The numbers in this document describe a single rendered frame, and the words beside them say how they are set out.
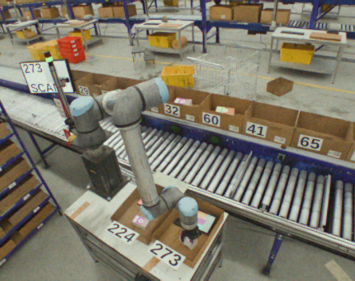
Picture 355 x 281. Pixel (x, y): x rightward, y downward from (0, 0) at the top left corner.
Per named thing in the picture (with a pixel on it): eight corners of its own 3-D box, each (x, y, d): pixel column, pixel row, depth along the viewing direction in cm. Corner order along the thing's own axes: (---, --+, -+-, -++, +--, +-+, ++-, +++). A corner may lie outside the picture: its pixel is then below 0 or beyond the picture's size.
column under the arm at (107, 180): (109, 202, 176) (96, 169, 156) (86, 188, 189) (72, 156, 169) (132, 179, 192) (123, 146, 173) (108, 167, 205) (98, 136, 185)
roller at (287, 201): (276, 221, 156) (278, 217, 153) (291, 170, 191) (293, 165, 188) (284, 223, 154) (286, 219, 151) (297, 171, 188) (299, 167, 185)
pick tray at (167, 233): (153, 245, 146) (150, 236, 140) (186, 202, 170) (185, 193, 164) (193, 269, 132) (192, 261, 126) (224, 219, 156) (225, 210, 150)
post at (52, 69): (76, 150, 241) (43, 66, 188) (80, 148, 244) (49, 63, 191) (85, 154, 235) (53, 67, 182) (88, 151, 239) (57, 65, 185)
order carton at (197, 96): (160, 114, 239) (158, 99, 229) (175, 100, 259) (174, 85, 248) (197, 124, 221) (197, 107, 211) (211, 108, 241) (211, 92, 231)
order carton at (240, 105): (197, 124, 221) (197, 107, 211) (211, 108, 241) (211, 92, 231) (240, 134, 204) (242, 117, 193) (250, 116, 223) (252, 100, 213)
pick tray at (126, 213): (112, 227, 159) (108, 218, 153) (145, 187, 184) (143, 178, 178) (148, 246, 146) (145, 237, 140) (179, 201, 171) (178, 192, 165)
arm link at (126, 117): (111, 98, 91) (151, 227, 121) (140, 87, 96) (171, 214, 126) (100, 94, 100) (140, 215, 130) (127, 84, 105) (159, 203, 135)
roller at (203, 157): (181, 186, 189) (181, 182, 186) (209, 146, 223) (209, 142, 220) (187, 189, 186) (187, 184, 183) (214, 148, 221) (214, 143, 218)
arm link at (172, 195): (157, 190, 130) (171, 205, 122) (174, 180, 135) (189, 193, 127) (158, 201, 135) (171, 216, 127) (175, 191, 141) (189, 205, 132)
